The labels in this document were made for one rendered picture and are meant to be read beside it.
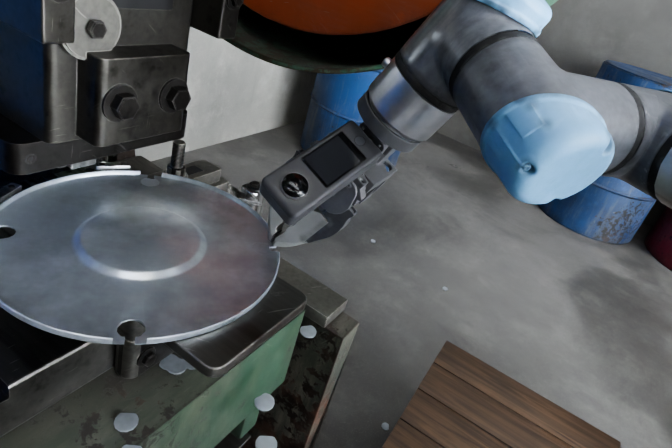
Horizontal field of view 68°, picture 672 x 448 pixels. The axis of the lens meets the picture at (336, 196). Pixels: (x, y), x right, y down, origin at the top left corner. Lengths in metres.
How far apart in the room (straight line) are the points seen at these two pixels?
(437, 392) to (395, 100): 0.79
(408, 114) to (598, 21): 3.21
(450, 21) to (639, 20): 3.21
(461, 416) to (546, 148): 0.84
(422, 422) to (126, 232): 0.70
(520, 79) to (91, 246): 0.41
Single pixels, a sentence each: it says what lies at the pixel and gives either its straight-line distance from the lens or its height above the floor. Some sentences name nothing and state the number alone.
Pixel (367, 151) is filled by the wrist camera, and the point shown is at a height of 0.94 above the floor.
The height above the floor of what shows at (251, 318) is 0.78.
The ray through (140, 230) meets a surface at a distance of 0.57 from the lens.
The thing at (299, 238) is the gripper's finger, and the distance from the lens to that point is 0.55.
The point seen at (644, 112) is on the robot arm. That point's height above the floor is 1.05.
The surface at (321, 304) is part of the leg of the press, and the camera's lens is 0.74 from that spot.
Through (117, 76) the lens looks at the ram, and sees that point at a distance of 0.47.
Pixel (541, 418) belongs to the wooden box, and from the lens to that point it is 1.22.
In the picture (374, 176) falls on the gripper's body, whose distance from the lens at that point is 0.51.
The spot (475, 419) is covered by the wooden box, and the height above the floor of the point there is 0.35.
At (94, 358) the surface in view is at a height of 0.68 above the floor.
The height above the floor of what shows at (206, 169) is 0.76.
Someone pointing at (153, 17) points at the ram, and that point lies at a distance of 0.52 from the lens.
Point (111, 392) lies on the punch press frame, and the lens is 0.60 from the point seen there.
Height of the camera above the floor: 1.11
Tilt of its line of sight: 27 degrees down
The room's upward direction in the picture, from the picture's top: 16 degrees clockwise
